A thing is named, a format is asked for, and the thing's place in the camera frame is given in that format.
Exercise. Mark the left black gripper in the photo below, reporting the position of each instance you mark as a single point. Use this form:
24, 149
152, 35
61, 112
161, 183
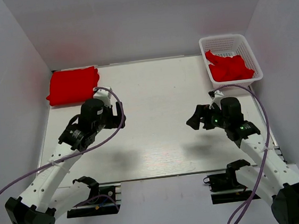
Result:
115, 120

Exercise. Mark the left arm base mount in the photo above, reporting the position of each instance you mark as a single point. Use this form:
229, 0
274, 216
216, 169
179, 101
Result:
106, 202

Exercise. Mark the folded red t-shirt stack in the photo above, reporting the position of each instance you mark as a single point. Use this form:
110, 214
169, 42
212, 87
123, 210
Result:
72, 86

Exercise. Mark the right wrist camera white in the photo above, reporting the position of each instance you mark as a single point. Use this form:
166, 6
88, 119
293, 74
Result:
216, 96

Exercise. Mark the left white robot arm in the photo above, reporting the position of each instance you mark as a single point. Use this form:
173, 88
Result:
36, 204

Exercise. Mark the white plastic basket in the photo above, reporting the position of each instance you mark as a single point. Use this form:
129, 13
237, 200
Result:
230, 45

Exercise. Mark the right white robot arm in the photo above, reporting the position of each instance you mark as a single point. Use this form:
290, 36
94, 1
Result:
278, 183

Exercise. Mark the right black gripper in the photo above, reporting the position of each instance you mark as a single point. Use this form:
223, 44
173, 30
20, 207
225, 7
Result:
194, 121

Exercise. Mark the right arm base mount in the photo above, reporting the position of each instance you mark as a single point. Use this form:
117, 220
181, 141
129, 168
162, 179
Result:
223, 190

